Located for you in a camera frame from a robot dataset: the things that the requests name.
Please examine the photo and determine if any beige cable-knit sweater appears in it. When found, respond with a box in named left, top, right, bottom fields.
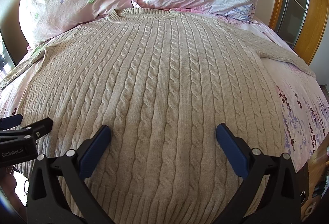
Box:
left=1, top=8, right=312, bottom=223

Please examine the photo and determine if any wooden framed glass door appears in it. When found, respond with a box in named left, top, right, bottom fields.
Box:
left=269, top=0, right=328, bottom=64

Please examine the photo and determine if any pink floral bed sheet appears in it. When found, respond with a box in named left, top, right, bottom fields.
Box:
left=1, top=9, right=328, bottom=183

